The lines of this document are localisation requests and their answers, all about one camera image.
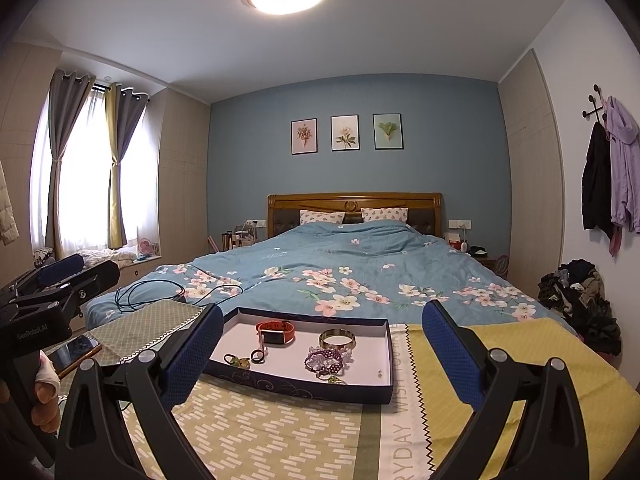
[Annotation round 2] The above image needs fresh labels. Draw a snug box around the black wall coat rack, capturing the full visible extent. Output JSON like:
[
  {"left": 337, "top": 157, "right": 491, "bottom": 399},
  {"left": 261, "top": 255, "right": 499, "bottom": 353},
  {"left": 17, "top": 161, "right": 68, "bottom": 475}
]
[{"left": 582, "top": 83, "right": 616, "bottom": 124}]

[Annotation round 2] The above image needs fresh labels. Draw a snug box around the purple beaded bracelet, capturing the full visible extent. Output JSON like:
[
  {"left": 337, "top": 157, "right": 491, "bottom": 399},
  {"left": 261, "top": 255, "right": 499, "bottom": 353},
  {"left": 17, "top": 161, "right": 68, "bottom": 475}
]
[{"left": 303, "top": 345, "right": 351, "bottom": 376}]

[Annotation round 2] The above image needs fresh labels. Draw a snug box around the dark blue box tray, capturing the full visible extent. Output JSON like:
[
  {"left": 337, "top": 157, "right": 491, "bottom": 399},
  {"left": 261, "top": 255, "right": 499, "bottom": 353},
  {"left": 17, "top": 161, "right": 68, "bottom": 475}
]
[{"left": 199, "top": 306, "right": 394, "bottom": 405}]

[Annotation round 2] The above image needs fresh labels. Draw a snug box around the pink flower picture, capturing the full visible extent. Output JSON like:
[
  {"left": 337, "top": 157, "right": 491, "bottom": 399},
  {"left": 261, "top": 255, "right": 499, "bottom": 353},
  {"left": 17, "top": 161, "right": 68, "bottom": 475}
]
[{"left": 290, "top": 118, "right": 319, "bottom": 156}]

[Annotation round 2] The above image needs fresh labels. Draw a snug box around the crumpled blanket pile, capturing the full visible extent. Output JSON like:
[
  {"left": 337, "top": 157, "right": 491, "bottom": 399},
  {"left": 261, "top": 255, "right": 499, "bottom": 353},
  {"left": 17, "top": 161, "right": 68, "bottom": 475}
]
[{"left": 79, "top": 248, "right": 137, "bottom": 269}]

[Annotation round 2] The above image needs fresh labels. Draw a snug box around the beige wardrobe beside window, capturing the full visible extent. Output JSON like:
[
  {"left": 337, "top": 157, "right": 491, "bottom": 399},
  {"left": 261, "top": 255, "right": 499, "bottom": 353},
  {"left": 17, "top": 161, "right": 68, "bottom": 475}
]
[{"left": 149, "top": 87, "right": 214, "bottom": 267}]

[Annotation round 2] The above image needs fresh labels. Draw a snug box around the black jacket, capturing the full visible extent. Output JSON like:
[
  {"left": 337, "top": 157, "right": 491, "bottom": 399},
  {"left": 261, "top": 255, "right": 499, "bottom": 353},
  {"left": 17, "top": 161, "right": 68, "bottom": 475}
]
[{"left": 582, "top": 120, "right": 615, "bottom": 240}]

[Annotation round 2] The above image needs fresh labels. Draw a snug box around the white flower picture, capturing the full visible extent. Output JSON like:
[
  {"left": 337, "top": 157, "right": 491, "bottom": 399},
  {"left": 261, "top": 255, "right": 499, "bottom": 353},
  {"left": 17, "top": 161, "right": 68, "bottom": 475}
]
[{"left": 330, "top": 114, "right": 361, "bottom": 152}]

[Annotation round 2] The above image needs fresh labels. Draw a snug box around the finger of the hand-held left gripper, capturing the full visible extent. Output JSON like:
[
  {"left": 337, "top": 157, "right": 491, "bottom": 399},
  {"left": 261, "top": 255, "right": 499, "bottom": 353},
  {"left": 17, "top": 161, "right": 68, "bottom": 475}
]
[
  {"left": 7, "top": 259, "right": 122, "bottom": 321},
  {"left": 9, "top": 253, "right": 86, "bottom": 294}
]

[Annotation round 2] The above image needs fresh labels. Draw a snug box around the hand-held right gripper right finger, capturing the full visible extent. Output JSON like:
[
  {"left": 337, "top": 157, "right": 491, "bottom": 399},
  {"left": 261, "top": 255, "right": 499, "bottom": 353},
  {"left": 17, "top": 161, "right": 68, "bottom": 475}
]
[{"left": 421, "top": 299, "right": 587, "bottom": 480}]

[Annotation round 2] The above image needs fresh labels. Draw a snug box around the white patterned pillow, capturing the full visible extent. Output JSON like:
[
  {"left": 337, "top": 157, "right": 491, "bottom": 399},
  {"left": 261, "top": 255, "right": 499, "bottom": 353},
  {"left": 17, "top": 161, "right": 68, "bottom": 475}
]
[
  {"left": 299, "top": 208, "right": 347, "bottom": 226},
  {"left": 360, "top": 206, "right": 410, "bottom": 224}
]

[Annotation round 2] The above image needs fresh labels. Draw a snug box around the dark bedside table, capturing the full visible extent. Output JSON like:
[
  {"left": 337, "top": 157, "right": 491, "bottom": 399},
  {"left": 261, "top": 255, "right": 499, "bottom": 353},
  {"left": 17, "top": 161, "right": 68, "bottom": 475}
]
[{"left": 467, "top": 244, "right": 511, "bottom": 277}]

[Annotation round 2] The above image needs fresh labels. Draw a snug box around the purple jacket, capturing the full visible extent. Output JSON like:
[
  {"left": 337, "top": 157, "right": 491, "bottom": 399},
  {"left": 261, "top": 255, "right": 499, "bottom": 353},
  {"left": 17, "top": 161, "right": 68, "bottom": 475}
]
[{"left": 604, "top": 95, "right": 640, "bottom": 235}]

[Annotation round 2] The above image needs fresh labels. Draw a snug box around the beige tall wardrobe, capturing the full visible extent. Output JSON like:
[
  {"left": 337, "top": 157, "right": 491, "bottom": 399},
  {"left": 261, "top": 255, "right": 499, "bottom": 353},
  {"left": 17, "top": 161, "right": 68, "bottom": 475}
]
[{"left": 497, "top": 48, "right": 567, "bottom": 312}]

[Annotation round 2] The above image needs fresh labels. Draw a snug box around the cluttered bedside table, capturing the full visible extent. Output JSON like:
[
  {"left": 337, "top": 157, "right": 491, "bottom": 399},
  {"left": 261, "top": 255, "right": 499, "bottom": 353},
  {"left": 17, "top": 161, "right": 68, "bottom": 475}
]
[{"left": 219, "top": 224, "right": 259, "bottom": 252}]

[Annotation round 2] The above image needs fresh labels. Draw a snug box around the wooden headboard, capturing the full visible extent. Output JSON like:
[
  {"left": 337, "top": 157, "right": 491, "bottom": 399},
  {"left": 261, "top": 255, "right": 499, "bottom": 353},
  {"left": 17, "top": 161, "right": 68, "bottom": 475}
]
[{"left": 266, "top": 192, "right": 444, "bottom": 240}]

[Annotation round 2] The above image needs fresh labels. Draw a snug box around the pile of dark clothes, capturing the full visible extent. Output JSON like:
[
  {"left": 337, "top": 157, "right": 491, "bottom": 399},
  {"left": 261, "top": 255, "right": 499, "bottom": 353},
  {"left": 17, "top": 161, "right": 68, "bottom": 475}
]
[{"left": 537, "top": 258, "right": 624, "bottom": 357}]

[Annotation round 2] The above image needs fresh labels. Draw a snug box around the black hair tie pink ornament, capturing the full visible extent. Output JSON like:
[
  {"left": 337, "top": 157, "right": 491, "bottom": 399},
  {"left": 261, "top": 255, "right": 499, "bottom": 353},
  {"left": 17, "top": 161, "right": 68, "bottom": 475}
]
[{"left": 251, "top": 333, "right": 271, "bottom": 364}]

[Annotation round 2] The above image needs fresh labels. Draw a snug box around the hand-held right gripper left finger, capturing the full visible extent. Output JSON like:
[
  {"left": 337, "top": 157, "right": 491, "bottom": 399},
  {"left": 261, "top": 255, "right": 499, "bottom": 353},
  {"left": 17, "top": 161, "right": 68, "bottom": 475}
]
[{"left": 57, "top": 302, "right": 225, "bottom": 480}]

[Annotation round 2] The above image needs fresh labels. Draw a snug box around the yellow and grey curtain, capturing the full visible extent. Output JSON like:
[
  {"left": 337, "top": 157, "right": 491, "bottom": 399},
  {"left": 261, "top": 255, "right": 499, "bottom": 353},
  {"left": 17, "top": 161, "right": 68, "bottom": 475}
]
[{"left": 104, "top": 82, "right": 150, "bottom": 252}]

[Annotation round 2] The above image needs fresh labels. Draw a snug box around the black charging cable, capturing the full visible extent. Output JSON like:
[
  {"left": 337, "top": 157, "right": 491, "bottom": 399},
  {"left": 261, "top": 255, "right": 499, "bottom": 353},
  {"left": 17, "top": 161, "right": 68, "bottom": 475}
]
[{"left": 113, "top": 279, "right": 245, "bottom": 307}]

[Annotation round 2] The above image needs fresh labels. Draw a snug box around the blue floral duvet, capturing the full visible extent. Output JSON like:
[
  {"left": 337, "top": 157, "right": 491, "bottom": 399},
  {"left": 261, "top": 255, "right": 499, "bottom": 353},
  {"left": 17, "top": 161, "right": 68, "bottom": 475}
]
[{"left": 84, "top": 222, "right": 577, "bottom": 342}]

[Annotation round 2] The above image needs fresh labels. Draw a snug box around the window bench cabinet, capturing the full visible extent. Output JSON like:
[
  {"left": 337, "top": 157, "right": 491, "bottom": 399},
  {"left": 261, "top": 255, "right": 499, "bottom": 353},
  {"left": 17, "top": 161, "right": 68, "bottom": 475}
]
[{"left": 30, "top": 247, "right": 167, "bottom": 322}]

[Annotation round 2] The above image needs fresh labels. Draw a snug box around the orange strap smartwatch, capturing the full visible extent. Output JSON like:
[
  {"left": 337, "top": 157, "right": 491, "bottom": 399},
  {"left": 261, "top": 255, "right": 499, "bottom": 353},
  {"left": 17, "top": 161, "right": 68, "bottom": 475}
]
[{"left": 255, "top": 319, "right": 296, "bottom": 347}]

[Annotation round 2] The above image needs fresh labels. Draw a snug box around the black smartphone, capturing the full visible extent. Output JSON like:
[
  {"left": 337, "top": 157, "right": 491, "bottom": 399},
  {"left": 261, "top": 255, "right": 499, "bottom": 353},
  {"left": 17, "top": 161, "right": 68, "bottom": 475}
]
[{"left": 49, "top": 334, "right": 104, "bottom": 377}]

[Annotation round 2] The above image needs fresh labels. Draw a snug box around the green leaf picture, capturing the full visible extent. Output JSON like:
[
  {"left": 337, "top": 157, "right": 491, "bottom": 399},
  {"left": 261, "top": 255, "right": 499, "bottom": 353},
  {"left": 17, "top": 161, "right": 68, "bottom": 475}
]
[{"left": 372, "top": 113, "right": 404, "bottom": 151}]

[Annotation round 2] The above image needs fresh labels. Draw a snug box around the brown patterned bangle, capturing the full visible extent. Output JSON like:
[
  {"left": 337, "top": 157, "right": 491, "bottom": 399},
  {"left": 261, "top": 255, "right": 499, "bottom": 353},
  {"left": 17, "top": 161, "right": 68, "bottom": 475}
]
[{"left": 318, "top": 328, "right": 358, "bottom": 352}]

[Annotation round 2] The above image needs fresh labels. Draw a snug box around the person's left hand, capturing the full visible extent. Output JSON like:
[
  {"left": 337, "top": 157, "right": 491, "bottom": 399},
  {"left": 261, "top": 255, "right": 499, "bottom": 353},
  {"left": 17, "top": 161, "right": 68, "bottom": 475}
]
[{"left": 29, "top": 352, "right": 63, "bottom": 434}]

